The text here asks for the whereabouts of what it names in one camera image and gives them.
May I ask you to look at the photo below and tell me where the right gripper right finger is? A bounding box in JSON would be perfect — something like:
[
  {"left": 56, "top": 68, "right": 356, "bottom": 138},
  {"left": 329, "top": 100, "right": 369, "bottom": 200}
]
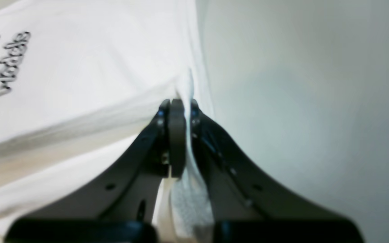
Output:
[{"left": 190, "top": 100, "right": 364, "bottom": 243}]

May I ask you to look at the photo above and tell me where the white printed t-shirt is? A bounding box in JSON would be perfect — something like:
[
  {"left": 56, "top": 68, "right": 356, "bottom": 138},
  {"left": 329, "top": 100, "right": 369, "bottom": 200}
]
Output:
[{"left": 0, "top": 0, "right": 214, "bottom": 239}]

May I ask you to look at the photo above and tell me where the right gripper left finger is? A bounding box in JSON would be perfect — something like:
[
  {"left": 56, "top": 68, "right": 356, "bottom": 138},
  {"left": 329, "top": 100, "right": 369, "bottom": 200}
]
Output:
[{"left": 4, "top": 99, "right": 186, "bottom": 243}]

